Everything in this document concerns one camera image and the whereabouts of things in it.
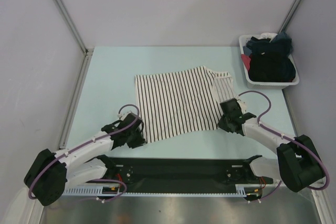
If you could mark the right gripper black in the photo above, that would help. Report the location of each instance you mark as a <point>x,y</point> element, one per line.
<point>221,125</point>

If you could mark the black white striped tank top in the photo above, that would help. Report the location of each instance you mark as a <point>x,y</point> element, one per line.
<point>180,102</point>

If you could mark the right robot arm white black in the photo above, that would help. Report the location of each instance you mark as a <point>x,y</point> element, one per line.
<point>287,148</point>

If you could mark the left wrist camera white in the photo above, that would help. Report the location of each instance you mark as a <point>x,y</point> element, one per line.
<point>122,116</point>

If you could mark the white plastic laundry basket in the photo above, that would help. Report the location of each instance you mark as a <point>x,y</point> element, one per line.
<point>243,39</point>

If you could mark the dark clothes pile in basket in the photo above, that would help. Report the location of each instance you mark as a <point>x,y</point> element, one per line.
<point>266,58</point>

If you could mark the aluminium corner post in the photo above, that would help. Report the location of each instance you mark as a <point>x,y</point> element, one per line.
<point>296,1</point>
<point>71,25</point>

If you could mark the left aluminium corner post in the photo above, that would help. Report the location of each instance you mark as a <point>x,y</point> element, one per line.
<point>71,25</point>

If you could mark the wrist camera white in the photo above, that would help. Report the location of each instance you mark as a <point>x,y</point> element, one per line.
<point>242,105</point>
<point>122,116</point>

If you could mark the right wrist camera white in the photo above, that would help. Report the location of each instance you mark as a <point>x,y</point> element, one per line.
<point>242,105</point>

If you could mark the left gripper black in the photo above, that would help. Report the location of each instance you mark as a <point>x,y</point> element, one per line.
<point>139,141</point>

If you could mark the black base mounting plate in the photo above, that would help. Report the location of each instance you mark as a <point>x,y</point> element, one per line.
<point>185,176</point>

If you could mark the right aluminium corner post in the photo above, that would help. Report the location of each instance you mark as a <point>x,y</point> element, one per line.
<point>296,1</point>

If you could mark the aluminium front rail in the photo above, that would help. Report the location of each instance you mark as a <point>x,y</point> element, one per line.
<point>293,175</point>

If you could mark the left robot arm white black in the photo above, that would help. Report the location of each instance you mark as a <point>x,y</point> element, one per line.
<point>92,151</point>

